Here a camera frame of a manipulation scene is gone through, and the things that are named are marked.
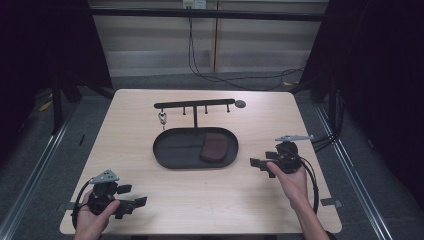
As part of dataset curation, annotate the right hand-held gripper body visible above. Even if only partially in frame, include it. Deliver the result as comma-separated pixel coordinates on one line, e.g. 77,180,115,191
274,134,315,175

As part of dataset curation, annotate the black wall cable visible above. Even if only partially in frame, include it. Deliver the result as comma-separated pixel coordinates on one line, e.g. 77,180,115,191
187,17,306,92

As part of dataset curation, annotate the black horizontal frame bar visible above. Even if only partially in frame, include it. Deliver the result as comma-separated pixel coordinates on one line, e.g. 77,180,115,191
89,7,330,23

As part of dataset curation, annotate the grey tape piece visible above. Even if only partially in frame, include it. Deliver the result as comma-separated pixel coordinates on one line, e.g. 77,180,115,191
320,197,343,208

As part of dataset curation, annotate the black floor cable bundle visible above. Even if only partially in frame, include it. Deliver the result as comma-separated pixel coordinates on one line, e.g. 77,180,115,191
311,131,339,153

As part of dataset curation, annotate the person's left hand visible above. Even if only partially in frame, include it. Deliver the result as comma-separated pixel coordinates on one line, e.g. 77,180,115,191
73,190,121,236

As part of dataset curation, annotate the black key stand with tray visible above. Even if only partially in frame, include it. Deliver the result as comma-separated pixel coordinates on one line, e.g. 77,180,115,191
152,98,240,170

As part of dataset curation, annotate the white wall outlet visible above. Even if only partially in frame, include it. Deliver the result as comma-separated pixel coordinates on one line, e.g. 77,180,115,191
182,0,207,10

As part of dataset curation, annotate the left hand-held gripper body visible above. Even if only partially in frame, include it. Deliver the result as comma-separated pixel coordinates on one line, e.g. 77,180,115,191
87,169,120,215

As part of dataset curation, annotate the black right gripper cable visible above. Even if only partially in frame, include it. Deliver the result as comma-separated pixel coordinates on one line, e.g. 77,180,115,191
286,146,320,215

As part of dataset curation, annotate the brown zip pouch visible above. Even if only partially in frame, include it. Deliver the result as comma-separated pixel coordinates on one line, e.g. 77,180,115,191
199,132,230,165

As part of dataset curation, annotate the black curtain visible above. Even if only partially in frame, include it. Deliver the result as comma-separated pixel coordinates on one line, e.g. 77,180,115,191
0,0,113,161
289,0,424,208

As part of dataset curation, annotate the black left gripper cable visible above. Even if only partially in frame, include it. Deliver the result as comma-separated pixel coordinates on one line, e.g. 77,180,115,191
71,179,93,230

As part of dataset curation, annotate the person's right hand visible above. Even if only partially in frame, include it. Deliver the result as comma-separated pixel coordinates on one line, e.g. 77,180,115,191
266,162,309,210

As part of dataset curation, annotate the silver keychain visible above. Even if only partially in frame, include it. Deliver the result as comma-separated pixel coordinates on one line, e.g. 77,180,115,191
157,111,168,131

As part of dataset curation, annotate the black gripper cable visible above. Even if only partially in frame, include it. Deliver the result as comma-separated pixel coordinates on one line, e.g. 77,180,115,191
71,179,93,230
286,146,320,215

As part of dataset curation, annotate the metal floor rail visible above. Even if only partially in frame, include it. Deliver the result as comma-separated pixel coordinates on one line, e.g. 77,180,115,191
0,106,78,240
314,105,395,240

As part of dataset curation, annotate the yellow floor scrap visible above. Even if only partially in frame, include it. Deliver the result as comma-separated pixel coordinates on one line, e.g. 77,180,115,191
38,99,54,113

